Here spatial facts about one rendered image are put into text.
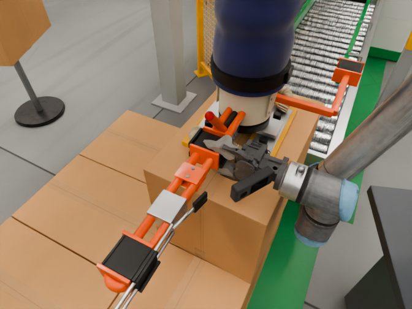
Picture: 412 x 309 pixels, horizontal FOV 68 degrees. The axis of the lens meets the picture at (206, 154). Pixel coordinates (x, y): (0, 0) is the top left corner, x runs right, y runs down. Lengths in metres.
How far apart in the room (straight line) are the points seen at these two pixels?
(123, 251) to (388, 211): 0.91
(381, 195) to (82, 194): 1.20
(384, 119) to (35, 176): 2.16
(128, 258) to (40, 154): 2.02
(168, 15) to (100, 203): 1.41
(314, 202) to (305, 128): 0.43
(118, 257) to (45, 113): 2.37
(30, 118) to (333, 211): 2.55
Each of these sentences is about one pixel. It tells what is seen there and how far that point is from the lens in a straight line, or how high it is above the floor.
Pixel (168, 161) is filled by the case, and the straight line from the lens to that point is 0.95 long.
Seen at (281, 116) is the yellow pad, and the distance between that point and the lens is 1.07.
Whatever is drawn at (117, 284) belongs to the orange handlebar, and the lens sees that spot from 0.62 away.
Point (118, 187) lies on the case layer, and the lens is 1.44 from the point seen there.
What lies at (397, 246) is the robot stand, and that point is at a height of 0.75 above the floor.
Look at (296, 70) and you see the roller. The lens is 2.27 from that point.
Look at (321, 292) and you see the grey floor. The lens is 1.84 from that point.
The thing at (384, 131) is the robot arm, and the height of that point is 1.20.
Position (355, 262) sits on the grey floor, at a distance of 1.99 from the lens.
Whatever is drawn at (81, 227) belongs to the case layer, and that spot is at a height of 0.54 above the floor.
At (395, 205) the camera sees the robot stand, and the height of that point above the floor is 0.75.
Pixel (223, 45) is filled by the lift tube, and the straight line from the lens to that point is 0.82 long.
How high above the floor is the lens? 1.65
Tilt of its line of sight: 47 degrees down
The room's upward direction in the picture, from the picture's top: straight up
